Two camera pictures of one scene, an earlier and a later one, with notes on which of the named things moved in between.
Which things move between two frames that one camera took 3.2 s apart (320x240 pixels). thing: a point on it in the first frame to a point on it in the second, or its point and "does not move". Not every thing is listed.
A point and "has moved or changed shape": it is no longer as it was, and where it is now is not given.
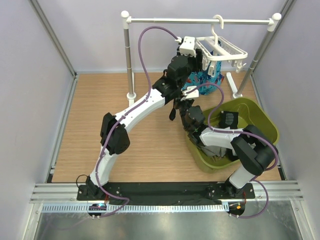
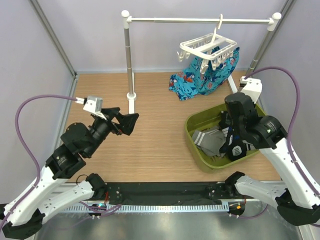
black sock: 172,114 has moved or changed shape
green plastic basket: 250,112 does not move
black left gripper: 197,61 to 127,121
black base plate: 165,193 does not move
